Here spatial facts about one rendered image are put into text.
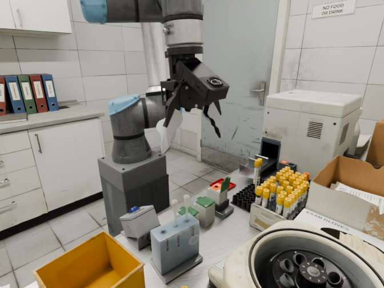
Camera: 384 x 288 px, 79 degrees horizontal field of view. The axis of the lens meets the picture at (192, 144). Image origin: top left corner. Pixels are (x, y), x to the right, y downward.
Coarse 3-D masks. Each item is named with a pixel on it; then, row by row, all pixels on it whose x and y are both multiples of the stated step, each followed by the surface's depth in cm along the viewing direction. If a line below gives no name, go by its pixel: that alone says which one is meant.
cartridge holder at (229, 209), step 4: (228, 200) 70; (216, 204) 68; (220, 204) 68; (224, 204) 69; (228, 204) 70; (216, 208) 68; (220, 208) 68; (224, 208) 69; (228, 208) 69; (232, 208) 69; (216, 212) 68; (220, 212) 68; (224, 212) 68; (228, 212) 68; (220, 216) 67; (224, 216) 67
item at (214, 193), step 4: (216, 184) 70; (220, 184) 70; (212, 188) 68; (216, 188) 68; (220, 188) 68; (208, 192) 69; (212, 192) 68; (216, 192) 67; (224, 192) 68; (208, 196) 70; (212, 196) 69; (216, 196) 67; (220, 196) 67; (224, 196) 68; (216, 200) 68; (220, 200) 67; (224, 200) 69
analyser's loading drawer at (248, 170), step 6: (258, 156) 93; (264, 156) 100; (270, 156) 100; (252, 162) 90; (264, 162) 92; (270, 162) 94; (240, 168) 88; (246, 168) 86; (252, 168) 85; (264, 168) 89; (246, 174) 87; (252, 174) 85
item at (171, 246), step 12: (192, 216) 52; (156, 228) 49; (168, 228) 49; (180, 228) 49; (192, 228) 50; (156, 240) 46; (168, 240) 46; (180, 240) 49; (192, 240) 51; (156, 252) 48; (168, 252) 47; (180, 252) 50; (192, 252) 52; (156, 264) 49; (168, 264) 48; (180, 264) 51; (192, 264) 51; (168, 276) 48
